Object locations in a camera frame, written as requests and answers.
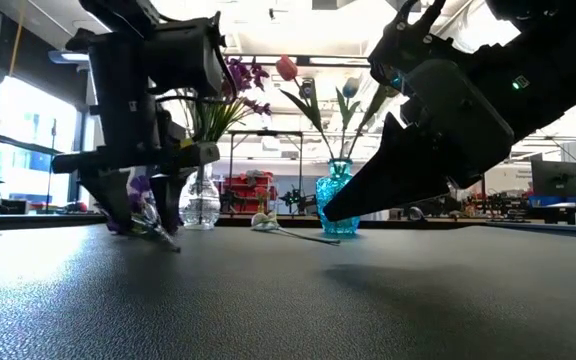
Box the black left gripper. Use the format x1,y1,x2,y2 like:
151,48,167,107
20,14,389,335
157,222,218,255
50,28,223,236

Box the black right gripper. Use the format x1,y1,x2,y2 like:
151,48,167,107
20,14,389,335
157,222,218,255
321,57,516,224

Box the blue glass vase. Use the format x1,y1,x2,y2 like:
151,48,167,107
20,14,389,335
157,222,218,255
315,157,362,236

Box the clear glass vase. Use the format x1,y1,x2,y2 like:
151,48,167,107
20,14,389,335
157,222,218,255
178,162,222,232

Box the red tulip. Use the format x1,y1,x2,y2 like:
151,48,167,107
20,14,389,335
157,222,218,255
274,54,337,161

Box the red storage bins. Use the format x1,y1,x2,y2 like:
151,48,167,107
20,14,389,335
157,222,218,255
220,169,278,215

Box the black table mat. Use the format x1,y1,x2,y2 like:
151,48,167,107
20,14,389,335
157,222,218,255
0,222,576,360

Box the black monitor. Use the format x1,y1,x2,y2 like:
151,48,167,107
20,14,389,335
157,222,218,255
530,158,576,199

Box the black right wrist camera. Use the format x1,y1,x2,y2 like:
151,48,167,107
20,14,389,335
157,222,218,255
367,0,452,89

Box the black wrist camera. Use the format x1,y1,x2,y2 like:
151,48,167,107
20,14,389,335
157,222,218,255
145,14,229,99
367,0,452,89

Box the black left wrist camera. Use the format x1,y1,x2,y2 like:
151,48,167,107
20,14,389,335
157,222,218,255
145,14,229,99

